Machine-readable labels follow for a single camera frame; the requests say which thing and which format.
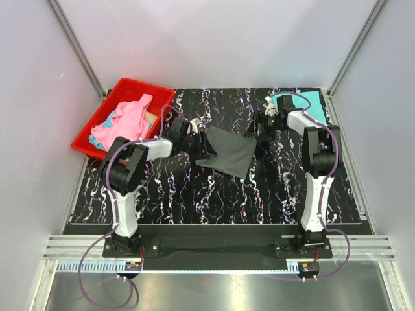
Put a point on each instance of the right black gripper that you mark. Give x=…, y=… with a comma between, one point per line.
x=260, y=118

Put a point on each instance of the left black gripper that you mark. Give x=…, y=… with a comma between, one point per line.
x=203, y=149

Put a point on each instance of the dark grey t-shirt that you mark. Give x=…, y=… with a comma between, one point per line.
x=234, y=153

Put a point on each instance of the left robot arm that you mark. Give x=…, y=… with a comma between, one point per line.
x=122, y=170

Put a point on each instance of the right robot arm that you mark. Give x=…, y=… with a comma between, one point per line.
x=321, y=157

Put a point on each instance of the folded teal t-shirt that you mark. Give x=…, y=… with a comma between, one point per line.
x=309, y=101

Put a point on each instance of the pink t-shirt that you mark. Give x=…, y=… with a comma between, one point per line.
x=132, y=121

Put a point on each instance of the red plastic bin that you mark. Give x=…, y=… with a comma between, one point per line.
x=125, y=90

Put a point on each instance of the left aluminium frame post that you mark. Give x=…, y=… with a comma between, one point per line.
x=74, y=43

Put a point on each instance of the aluminium frame post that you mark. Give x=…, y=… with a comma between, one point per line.
x=365, y=31
x=74, y=43

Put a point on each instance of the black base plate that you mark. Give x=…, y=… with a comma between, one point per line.
x=215, y=247

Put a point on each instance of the aluminium cross rail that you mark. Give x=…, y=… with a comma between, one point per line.
x=85, y=253

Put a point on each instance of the right aluminium frame post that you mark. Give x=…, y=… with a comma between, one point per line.
x=365, y=31

